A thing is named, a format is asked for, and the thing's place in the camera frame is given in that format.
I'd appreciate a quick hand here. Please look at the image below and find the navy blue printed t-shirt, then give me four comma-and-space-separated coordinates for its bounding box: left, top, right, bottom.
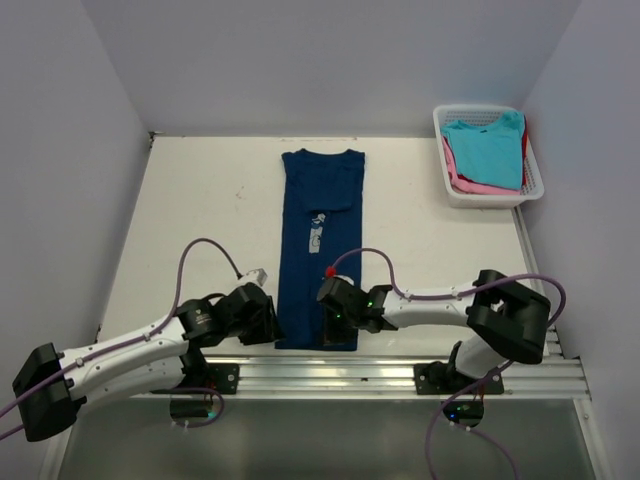
275, 149, 365, 351

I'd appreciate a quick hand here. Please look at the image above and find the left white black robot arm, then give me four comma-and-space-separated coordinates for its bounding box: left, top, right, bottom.
12, 282, 284, 442

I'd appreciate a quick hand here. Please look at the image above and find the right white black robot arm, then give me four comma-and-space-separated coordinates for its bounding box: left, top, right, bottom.
316, 270, 551, 394

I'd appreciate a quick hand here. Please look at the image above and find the pink folded t-shirt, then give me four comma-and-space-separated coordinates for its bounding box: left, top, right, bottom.
441, 137, 520, 196

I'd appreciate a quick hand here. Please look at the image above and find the turquoise folded t-shirt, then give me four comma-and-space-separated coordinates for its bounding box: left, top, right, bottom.
440, 111, 525, 190

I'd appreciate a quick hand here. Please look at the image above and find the white plastic laundry basket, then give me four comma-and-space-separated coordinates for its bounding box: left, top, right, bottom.
433, 104, 544, 209

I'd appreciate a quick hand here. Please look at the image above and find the red folded t-shirt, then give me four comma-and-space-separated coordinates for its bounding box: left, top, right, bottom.
521, 117, 528, 169

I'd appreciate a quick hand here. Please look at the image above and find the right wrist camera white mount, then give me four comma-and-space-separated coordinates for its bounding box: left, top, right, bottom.
325, 266, 354, 285

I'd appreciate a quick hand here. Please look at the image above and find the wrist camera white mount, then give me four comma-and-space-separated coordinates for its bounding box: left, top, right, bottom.
238, 268, 268, 287
325, 266, 354, 285

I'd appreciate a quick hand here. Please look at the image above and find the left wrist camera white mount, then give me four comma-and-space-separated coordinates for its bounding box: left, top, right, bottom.
238, 268, 268, 287

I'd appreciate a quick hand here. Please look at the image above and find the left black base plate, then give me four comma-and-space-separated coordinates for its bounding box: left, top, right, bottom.
152, 363, 240, 396

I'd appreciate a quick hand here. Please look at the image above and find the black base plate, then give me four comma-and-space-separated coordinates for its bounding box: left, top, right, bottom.
413, 361, 505, 395
152, 363, 240, 396

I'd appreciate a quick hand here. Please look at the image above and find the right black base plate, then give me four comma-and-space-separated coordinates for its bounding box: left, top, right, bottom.
413, 361, 505, 395

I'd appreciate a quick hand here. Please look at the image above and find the aluminium front frame rail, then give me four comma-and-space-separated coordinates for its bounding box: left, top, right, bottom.
81, 356, 590, 399

